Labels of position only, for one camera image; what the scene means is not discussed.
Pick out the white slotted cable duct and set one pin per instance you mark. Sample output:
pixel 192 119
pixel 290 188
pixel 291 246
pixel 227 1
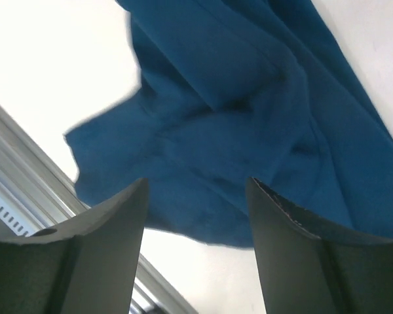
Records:
pixel 13 220

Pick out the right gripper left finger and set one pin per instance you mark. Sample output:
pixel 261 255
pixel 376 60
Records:
pixel 86 264

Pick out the aluminium mounting rail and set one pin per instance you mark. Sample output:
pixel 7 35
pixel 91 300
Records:
pixel 43 195

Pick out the navy blue t-shirt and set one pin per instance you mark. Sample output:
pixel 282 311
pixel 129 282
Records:
pixel 232 90

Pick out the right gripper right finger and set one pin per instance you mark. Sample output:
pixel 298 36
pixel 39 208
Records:
pixel 308 264

